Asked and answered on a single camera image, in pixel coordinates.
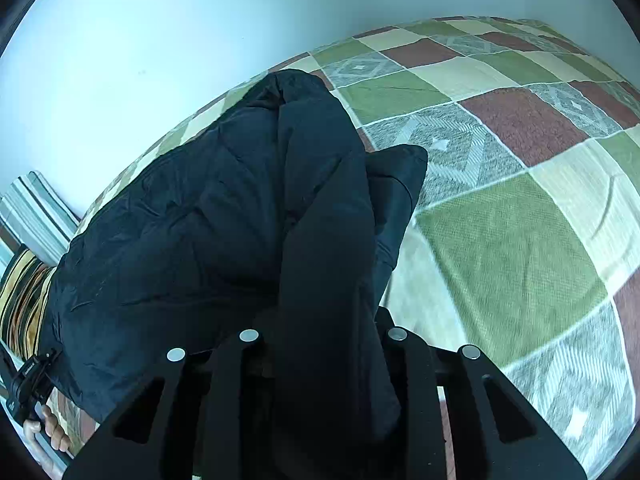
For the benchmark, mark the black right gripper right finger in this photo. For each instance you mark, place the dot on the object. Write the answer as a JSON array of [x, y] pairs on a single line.
[[456, 406]]

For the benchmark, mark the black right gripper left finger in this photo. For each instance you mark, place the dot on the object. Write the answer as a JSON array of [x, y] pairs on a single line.
[[207, 415]]

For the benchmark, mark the black puffer jacket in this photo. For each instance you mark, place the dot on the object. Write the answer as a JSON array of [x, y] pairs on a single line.
[[274, 218]]

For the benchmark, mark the person's left hand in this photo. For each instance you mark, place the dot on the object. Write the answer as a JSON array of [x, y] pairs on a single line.
[[47, 423]]

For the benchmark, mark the yellow black striped pillow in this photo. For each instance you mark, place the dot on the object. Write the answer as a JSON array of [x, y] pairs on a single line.
[[24, 292]]

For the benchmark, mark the checkered green red bedspread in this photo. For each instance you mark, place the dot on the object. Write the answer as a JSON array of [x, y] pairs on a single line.
[[525, 240]]

